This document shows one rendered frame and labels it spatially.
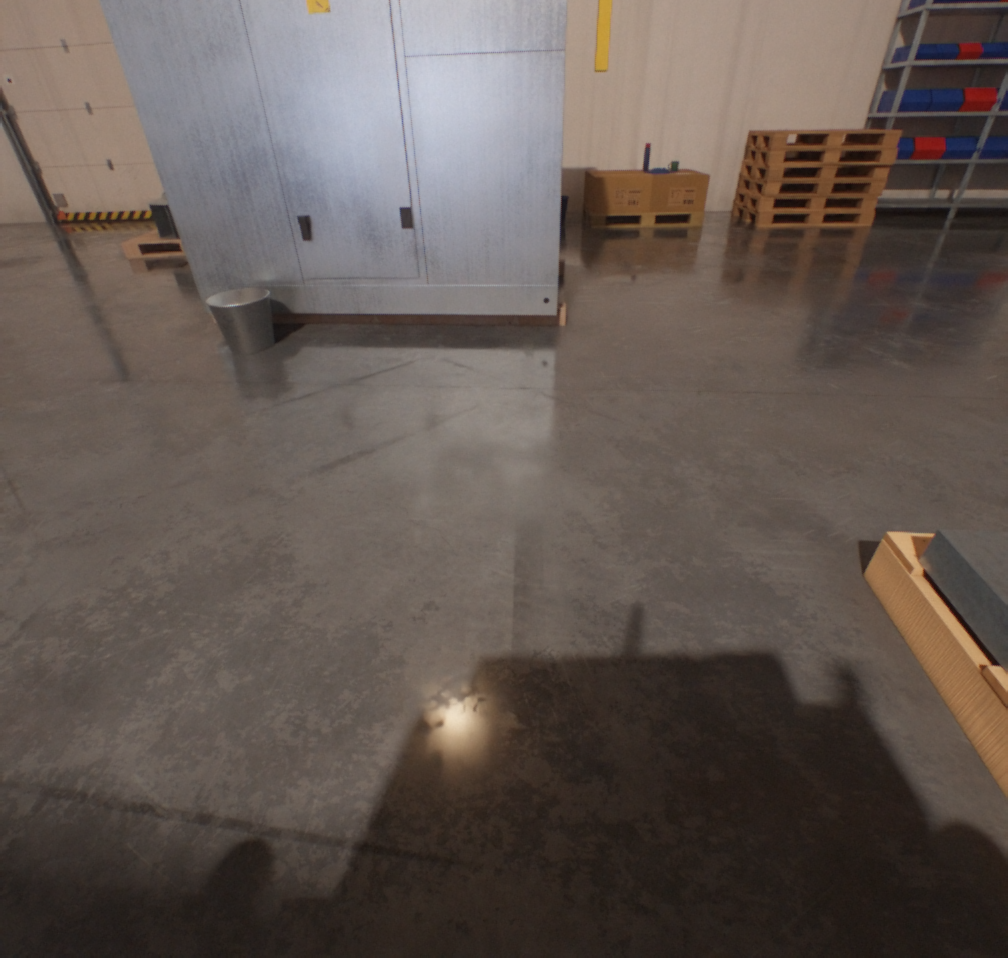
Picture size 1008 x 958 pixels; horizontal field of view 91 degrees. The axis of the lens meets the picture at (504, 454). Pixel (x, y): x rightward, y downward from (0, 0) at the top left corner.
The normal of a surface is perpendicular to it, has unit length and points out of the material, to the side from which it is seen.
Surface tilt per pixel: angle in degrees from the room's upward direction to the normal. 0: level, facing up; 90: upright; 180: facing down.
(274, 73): 90
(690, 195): 90
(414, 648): 0
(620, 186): 90
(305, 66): 90
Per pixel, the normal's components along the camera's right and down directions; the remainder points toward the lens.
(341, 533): -0.03, -0.83
